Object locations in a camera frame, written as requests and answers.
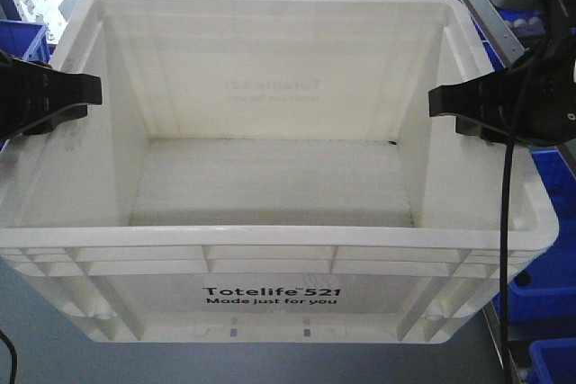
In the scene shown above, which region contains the black right cable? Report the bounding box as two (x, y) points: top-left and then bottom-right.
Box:
(498, 37), (548, 384)

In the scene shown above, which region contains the black left cable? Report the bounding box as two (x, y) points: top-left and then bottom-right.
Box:
(0, 329), (19, 384)

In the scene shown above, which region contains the black cable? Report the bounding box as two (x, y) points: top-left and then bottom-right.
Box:
(498, 37), (548, 384)
(0, 329), (19, 384)

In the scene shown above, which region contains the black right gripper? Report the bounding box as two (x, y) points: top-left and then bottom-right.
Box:
(427, 31), (576, 147)

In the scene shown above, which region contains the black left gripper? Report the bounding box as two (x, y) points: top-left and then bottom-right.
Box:
(1, 50), (103, 141)

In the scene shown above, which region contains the white plastic Totelife tote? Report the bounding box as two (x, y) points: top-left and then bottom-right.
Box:
(0, 0), (560, 344)

